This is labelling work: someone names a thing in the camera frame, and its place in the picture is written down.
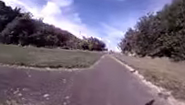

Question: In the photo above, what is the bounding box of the grey gravelly asphalt path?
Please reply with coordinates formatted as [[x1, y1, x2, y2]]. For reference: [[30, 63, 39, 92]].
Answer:
[[0, 41, 185, 105]]

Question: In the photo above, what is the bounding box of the mown grass field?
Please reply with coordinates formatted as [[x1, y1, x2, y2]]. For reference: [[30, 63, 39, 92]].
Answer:
[[0, 40, 107, 79]]

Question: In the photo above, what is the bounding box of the dark wood of trees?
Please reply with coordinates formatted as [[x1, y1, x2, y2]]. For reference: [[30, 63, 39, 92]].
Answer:
[[0, 0, 113, 57]]

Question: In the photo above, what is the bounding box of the dry grass verge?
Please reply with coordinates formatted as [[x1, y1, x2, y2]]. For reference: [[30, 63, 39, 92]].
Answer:
[[106, 49, 185, 105]]

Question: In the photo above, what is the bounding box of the row of tall trees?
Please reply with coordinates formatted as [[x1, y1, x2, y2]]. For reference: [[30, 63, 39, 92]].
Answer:
[[116, 0, 185, 63]]

